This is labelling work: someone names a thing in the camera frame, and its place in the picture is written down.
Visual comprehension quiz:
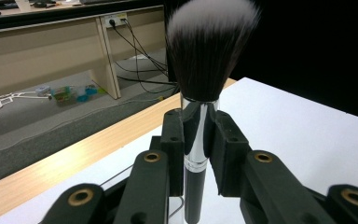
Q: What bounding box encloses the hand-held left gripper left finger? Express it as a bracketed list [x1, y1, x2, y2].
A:
[150, 108, 186, 198]

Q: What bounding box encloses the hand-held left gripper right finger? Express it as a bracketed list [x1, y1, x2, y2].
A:
[210, 110, 252, 198]

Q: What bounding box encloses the clear acrylic organizer box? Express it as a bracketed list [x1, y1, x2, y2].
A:
[99, 163, 185, 220]

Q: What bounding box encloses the black makeup brush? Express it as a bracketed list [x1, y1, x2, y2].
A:
[166, 0, 261, 224]

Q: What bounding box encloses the green colourful plastic pack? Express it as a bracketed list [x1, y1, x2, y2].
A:
[50, 83, 107, 106]

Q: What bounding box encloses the white power adapter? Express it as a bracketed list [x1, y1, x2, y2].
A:
[34, 86, 51, 97]

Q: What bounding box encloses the beige wooden desk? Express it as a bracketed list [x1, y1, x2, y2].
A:
[0, 4, 166, 101]

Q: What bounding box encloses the black cable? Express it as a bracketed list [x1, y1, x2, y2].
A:
[110, 20, 170, 77]
[115, 60, 180, 95]
[122, 18, 170, 73]

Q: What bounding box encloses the white wall socket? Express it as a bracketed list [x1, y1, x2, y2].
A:
[104, 12, 129, 29]

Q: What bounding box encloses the white cable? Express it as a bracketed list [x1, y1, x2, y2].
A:
[0, 91, 50, 123]

